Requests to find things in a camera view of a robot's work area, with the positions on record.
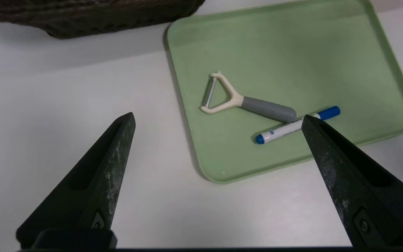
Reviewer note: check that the blue and white marker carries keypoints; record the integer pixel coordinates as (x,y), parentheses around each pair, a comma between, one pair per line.
(282,129)

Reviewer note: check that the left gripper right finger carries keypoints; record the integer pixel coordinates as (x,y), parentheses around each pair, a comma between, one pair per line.
(362,189)

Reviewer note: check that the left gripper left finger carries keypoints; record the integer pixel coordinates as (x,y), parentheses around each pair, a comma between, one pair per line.
(93,189)

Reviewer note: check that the dark brown wicker basket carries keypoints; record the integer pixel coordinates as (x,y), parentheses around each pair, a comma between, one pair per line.
(82,17)

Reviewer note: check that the green plastic tray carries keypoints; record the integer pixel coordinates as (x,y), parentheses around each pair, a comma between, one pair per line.
(292,52)

